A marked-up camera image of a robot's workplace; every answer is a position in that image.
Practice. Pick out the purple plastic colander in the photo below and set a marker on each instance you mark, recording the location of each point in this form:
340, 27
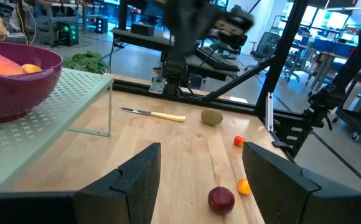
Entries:
12, 93

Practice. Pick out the brown kiwi fruit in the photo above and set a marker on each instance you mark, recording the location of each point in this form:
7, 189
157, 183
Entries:
211, 117

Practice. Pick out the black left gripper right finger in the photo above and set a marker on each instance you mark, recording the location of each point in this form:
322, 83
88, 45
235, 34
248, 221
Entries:
277, 186

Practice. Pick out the green perforated metal shelf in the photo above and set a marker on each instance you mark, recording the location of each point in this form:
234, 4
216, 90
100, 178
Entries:
43, 124

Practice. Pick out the green plant in white pot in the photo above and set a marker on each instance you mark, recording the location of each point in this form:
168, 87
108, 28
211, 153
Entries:
87, 62

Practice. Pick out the dark red pomegranate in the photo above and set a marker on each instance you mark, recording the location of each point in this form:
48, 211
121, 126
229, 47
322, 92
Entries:
221, 200

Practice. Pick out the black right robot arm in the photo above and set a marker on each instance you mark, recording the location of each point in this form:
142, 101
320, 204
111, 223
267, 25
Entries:
180, 37

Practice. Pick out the grey office chair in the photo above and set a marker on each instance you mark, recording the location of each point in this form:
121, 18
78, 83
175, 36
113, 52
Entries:
266, 46

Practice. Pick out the small red apple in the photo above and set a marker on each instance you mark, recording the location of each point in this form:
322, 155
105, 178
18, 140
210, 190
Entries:
238, 141

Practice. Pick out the black keyboard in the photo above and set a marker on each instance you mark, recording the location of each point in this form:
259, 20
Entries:
214, 59

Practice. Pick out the black desk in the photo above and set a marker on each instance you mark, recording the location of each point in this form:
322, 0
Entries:
143, 39

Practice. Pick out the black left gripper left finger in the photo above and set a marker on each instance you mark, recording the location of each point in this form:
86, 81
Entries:
137, 193

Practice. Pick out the computer tower with green lights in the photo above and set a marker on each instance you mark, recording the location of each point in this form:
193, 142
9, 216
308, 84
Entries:
68, 34

